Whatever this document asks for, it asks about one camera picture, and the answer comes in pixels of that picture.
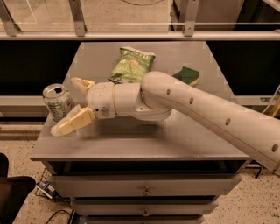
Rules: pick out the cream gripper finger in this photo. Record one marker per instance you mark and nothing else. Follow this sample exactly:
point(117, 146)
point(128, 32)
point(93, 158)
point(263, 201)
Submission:
point(82, 85)
point(76, 119)

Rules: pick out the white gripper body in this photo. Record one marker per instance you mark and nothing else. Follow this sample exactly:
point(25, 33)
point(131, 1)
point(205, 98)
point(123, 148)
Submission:
point(100, 99)

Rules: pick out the silver green soda can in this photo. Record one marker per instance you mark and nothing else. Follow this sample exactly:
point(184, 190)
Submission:
point(58, 101)

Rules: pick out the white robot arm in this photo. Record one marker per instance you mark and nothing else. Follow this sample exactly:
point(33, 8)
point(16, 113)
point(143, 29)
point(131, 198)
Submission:
point(158, 94)

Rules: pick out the green chip bag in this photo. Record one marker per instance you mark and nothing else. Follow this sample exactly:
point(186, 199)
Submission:
point(133, 65)

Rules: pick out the grey drawer cabinet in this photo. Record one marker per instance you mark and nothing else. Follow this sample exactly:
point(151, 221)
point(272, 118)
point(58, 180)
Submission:
point(104, 168)

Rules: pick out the green yellow sponge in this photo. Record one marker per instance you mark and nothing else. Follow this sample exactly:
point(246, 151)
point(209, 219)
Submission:
point(188, 76)

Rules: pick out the black chair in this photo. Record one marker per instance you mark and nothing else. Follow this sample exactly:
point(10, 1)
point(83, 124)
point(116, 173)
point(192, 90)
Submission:
point(13, 192)

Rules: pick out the brass upper drawer knob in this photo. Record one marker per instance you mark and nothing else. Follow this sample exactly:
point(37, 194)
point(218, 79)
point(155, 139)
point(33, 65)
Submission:
point(146, 191)

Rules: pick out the brass drawer knob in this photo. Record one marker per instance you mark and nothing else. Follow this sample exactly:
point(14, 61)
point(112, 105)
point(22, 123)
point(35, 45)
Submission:
point(146, 191)
point(145, 213)

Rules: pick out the metal window railing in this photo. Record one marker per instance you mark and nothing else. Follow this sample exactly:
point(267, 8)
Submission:
point(185, 20)

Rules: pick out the brass lower drawer knob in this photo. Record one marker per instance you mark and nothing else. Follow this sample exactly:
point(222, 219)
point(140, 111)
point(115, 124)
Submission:
point(145, 213)

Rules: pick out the wire basket on floor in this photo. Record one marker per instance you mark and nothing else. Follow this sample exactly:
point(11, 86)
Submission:
point(44, 188)

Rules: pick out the yellow frame stand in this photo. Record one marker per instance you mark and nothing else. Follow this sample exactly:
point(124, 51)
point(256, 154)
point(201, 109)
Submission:
point(275, 108)

